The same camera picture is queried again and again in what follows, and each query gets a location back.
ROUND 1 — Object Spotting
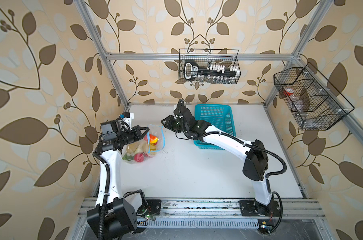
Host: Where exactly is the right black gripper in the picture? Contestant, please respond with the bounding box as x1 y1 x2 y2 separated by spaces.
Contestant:
161 115 188 135

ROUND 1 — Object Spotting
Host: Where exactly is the clear zip top bag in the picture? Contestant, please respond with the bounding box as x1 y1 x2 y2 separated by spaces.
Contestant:
122 125 166 163

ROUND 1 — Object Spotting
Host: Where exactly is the red tomato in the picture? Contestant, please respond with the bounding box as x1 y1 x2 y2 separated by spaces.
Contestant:
134 153 145 163

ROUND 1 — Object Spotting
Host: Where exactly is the red yellow mango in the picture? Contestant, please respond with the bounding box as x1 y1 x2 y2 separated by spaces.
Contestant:
147 134 159 146

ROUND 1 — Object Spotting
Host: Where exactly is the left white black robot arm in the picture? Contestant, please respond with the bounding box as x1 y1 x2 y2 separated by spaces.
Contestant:
87 118 150 240

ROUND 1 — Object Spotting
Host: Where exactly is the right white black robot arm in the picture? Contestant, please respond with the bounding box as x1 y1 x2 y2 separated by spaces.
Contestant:
161 99 287 214

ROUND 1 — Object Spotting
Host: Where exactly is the teal plastic basket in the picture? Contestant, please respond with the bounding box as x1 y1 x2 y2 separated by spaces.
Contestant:
194 104 236 137

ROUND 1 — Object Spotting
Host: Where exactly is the red capped bottle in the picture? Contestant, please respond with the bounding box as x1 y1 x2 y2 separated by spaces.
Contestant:
282 87 299 102

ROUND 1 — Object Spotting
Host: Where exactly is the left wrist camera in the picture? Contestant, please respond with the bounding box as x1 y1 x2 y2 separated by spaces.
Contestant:
120 112 135 125

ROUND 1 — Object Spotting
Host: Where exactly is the black handled tool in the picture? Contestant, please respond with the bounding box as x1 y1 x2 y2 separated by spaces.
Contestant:
182 61 241 81

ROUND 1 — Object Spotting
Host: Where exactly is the back black wire basket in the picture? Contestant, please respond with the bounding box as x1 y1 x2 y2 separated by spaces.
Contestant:
179 48 241 85

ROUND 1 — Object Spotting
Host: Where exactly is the black wire basket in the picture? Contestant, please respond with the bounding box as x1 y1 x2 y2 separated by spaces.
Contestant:
179 48 241 85
273 63 355 131

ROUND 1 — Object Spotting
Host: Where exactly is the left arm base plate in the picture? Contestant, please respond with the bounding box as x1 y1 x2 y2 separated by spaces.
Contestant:
121 197 163 217

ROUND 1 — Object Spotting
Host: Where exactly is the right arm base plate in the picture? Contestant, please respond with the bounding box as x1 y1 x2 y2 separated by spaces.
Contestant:
238 199 282 218

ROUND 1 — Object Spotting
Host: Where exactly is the right black wire basket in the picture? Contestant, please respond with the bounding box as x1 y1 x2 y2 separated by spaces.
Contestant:
273 63 355 131

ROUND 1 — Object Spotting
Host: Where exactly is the aluminium front rail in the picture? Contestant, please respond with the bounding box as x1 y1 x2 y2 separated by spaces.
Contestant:
77 197 326 220

